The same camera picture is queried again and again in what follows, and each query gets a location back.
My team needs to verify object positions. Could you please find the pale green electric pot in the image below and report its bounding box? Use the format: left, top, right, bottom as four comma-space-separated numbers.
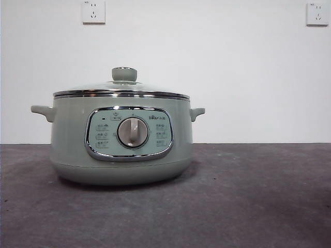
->
30, 95, 206, 185

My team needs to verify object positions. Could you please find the glass lid with green knob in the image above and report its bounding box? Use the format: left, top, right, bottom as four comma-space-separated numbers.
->
53, 66, 191, 100

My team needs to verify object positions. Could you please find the white wall socket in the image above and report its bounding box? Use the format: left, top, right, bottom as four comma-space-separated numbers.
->
306, 2, 329, 27
82, 0, 106, 25

